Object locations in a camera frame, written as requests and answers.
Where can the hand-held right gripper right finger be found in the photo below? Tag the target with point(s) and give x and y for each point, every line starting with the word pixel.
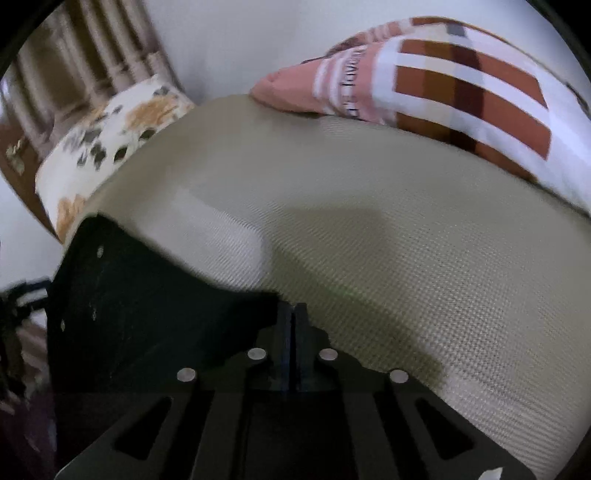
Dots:
pixel 301 350

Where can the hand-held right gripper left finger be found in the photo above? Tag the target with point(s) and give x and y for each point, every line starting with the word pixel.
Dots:
pixel 285 350

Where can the black pants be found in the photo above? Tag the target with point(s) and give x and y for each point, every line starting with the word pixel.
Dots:
pixel 138 304

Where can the beige woven mat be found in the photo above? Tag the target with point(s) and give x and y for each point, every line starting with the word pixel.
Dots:
pixel 369 230

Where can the dark object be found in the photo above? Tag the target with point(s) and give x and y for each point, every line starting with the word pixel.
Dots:
pixel 18 314

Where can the floral pillow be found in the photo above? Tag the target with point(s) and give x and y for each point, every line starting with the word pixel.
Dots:
pixel 115 134

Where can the pink plaid printed blanket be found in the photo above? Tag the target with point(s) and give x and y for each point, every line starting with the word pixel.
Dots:
pixel 461 97

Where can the beige curtain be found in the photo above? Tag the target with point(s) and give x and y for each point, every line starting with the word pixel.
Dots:
pixel 69 55

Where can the brown wooden bed frame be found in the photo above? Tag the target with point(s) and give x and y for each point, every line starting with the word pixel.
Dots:
pixel 18 184

